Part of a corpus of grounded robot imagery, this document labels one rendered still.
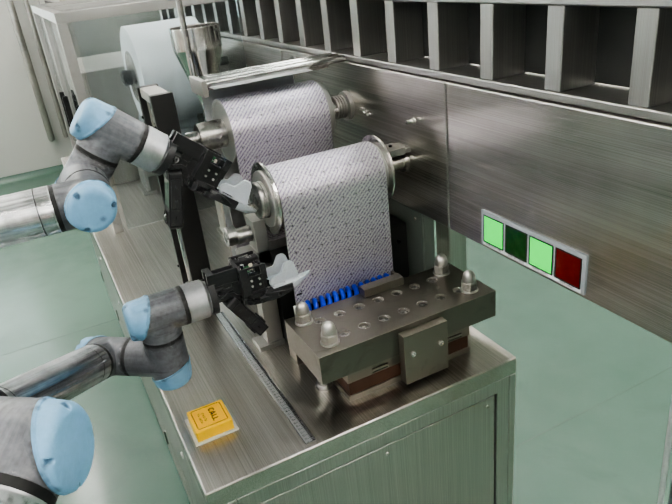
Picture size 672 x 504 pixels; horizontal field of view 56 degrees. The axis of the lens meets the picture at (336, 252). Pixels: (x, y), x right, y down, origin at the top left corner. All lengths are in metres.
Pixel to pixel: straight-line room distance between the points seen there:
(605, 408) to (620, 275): 1.70
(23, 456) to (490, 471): 0.97
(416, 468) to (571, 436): 1.27
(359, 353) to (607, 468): 1.43
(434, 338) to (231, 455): 0.43
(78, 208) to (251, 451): 0.51
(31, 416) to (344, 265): 0.69
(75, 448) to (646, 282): 0.80
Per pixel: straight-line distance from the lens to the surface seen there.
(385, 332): 1.18
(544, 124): 1.04
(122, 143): 1.14
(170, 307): 1.18
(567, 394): 2.72
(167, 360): 1.22
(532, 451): 2.45
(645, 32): 0.91
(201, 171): 1.18
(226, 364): 1.40
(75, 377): 1.18
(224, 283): 1.20
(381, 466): 1.28
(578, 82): 1.04
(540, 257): 1.11
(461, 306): 1.27
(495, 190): 1.16
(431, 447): 1.33
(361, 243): 1.32
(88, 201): 1.01
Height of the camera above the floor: 1.68
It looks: 26 degrees down
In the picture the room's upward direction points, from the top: 7 degrees counter-clockwise
